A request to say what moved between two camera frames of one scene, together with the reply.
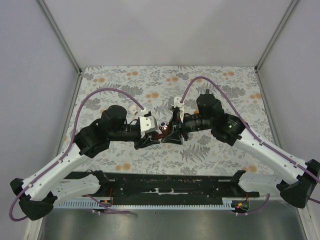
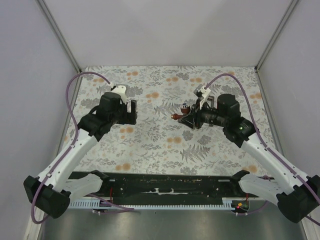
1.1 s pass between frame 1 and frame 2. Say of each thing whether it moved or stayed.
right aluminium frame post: stayed
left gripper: moved
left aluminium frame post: stayed
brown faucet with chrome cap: moved
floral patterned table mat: stayed
